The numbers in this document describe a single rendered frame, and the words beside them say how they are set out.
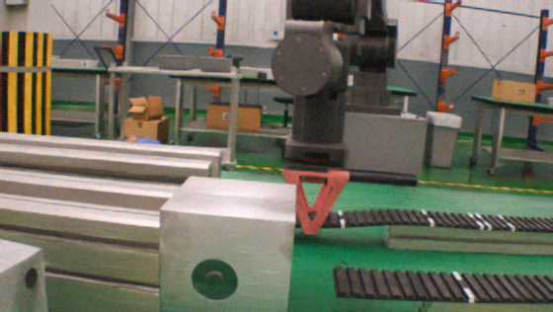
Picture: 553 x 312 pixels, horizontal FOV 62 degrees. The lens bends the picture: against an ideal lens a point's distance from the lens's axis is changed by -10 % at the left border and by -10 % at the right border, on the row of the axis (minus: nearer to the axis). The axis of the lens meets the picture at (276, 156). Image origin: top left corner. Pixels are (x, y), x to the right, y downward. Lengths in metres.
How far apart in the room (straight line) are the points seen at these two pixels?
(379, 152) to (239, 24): 7.25
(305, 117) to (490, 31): 8.05
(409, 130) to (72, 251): 0.74
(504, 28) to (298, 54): 8.20
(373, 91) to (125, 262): 0.73
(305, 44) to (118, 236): 0.23
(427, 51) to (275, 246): 7.94
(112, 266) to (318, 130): 0.27
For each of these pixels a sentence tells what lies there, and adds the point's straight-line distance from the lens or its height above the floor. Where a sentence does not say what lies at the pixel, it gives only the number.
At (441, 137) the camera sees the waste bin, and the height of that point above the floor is 0.32.
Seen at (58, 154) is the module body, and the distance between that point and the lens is 0.58.
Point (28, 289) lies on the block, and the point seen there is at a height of 0.86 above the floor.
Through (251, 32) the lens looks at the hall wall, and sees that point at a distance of 8.17.
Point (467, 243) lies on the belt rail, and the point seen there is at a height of 0.79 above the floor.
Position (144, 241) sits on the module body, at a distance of 0.35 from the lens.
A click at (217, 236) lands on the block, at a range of 0.34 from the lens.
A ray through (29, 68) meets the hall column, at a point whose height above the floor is 0.85.
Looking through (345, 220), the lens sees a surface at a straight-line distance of 0.58.
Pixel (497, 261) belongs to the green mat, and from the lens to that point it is 0.60.
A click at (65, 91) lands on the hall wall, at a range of 9.13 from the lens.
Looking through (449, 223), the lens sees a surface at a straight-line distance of 0.59.
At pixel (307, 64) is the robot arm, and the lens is 0.46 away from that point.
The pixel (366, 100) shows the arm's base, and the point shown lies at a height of 0.91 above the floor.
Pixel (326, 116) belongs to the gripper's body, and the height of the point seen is 0.92.
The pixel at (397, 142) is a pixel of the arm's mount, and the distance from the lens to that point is 0.99.
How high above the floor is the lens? 0.98
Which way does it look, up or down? 11 degrees down
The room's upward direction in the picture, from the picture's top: 4 degrees clockwise
